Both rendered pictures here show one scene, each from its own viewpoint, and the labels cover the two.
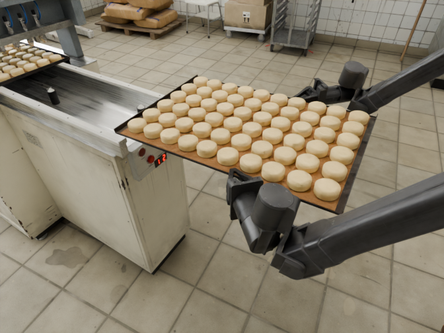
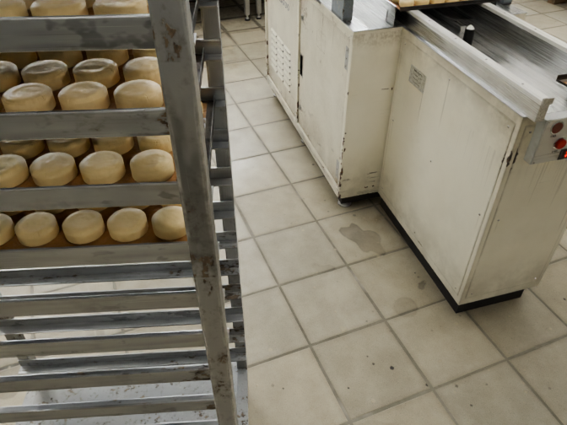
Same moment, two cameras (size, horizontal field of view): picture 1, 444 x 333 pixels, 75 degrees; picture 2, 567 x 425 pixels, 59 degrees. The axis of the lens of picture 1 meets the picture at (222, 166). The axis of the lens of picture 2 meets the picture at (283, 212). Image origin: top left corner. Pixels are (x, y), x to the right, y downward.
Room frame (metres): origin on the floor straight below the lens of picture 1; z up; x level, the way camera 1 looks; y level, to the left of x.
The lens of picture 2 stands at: (-0.55, 0.03, 1.48)
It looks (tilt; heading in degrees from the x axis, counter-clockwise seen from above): 40 degrees down; 42
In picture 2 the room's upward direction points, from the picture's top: straight up
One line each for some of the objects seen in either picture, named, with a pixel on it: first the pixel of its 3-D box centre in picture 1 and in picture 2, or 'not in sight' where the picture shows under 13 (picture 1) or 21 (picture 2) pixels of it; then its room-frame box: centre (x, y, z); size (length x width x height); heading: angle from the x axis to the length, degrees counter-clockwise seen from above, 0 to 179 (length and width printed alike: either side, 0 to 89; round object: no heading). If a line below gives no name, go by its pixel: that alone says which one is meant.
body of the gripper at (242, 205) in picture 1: (249, 208); not in sight; (0.37, -0.05, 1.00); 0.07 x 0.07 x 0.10; 15
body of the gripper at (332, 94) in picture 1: (324, 96); not in sight; (0.83, -0.32, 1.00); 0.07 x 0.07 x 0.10; 14
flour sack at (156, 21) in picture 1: (157, 17); not in sight; (4.89, 1.00, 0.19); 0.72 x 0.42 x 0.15; 159
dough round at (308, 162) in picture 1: (307, 163); not in sight; (0.49, -0.19, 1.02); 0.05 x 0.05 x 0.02
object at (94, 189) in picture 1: (109, 176); (470, 160); (1.05, 0.56, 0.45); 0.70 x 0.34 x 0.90; 59
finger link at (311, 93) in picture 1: (303, 102); not in sight; (0.81, -0.25, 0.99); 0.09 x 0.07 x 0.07; 104
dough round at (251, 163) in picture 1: (250, 162); not in sight; (0.49, -0.07, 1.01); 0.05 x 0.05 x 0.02
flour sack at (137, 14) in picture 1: (130, 9); not in sight; (4.81, 1.37, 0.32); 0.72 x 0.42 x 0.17; 69
